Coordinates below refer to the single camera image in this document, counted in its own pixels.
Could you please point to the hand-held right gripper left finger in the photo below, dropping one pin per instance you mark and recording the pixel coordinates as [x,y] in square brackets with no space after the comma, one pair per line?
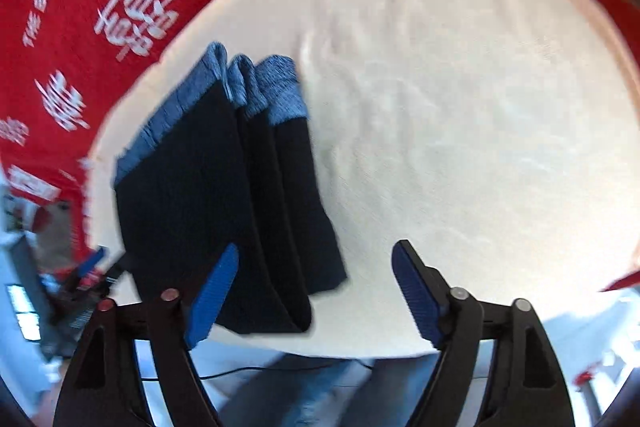
[215,297]

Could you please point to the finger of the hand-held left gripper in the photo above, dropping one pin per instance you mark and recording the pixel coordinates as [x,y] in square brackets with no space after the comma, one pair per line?
[92,261]

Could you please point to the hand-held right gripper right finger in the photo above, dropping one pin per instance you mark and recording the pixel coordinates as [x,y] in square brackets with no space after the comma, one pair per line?
[417,297]

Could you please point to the black sock blue cuff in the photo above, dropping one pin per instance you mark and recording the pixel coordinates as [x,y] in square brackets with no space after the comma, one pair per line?
[190,207]

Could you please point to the person's jeans leg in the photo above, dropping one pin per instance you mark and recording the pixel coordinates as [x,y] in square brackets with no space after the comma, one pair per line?
[320,394]

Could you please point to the cream table cover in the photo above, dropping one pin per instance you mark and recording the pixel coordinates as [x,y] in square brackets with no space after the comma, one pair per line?
[450,132]

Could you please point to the small red object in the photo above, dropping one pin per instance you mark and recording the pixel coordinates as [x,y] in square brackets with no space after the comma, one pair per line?
[586,377]

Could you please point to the red printed backdrop cloth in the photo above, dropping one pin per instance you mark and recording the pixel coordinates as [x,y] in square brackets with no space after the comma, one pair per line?
[75,57]

